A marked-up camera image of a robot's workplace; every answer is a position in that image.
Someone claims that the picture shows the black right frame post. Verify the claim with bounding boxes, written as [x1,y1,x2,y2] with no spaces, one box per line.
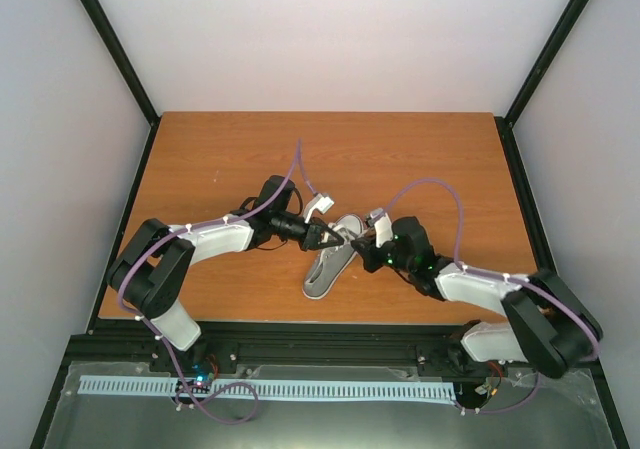
[504,0,590,130]

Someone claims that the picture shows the white shoelace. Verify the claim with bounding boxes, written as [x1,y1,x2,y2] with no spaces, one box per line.
[329,214,363,241]

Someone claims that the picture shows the grey metal base plate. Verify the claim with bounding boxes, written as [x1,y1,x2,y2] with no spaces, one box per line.
[33,363,618,448]

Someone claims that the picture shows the black left frame post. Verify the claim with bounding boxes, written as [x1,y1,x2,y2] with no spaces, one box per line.
[62,0,161,125]

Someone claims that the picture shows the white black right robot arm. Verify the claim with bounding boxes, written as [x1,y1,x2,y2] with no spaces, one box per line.
[351,215,603,379]

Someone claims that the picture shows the black frame post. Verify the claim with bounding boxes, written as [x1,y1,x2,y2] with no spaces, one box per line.
[62,0,161,125]
[504,0,590,130]

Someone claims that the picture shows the light blue slotted cable duct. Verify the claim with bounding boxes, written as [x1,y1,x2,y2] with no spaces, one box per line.
[77,375,456,405]

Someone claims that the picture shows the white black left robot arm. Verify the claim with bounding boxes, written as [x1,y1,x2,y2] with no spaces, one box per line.
[106,175,347,372]

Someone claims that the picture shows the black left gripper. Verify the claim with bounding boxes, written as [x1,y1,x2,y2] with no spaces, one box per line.
[272,212,344,252]

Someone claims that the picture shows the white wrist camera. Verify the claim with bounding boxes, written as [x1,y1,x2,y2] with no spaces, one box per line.
[302,193,334,223]
[365,208,393,248]

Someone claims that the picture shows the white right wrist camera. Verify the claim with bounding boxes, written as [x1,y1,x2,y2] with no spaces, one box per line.
[365,208,393,248]

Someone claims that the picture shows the black aluminium frame rail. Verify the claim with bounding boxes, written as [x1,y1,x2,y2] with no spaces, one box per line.
[64,318,601,385]

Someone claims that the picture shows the grey canvas sneaker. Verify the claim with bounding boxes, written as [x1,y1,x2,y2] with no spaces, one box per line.
[302,241,356,300]

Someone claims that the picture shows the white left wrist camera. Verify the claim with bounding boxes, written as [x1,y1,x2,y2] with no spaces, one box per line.
[302,193,334,223]

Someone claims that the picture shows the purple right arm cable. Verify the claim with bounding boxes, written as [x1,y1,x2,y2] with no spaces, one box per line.
[377,177,601,416]

